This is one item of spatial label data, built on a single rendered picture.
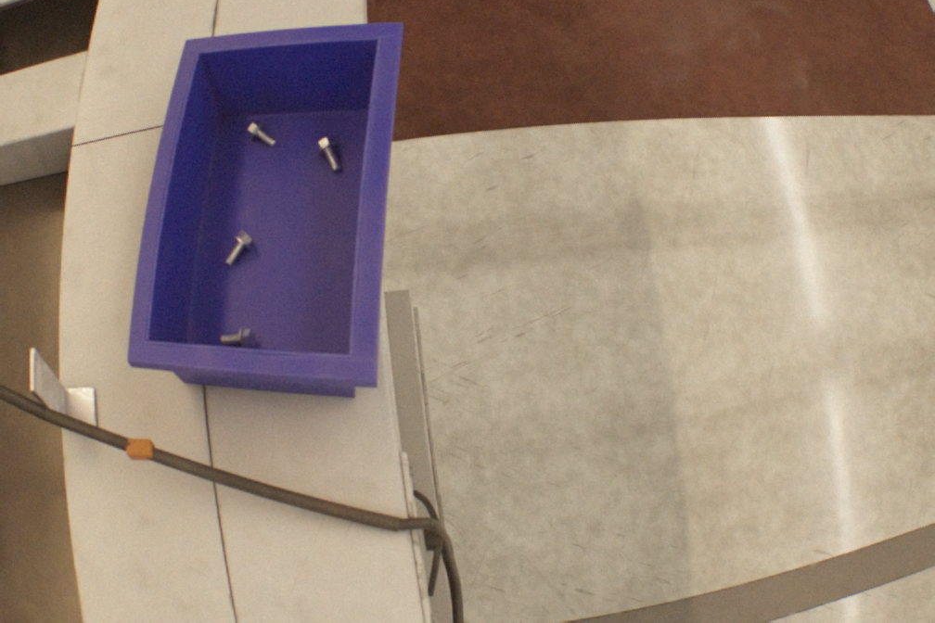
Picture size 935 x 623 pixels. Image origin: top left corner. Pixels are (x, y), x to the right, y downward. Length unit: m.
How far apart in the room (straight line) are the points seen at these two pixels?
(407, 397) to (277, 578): 0.51
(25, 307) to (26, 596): 0.25
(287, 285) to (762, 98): 1.25
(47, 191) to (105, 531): 0.33
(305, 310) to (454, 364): 0.90
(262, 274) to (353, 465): 0.13
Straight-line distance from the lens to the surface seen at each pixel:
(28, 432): 0.85
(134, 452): 0.70
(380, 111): 0.72
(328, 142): 0.78
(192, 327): 0.75
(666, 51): 1.91
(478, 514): 1.56
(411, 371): 1.18
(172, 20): 0.91
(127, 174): 0.83
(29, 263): 0.91
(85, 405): 0.76
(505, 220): 1.72
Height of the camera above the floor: 1.51
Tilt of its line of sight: 64 degrees down
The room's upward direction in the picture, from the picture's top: 1 degrees counter-clockwise
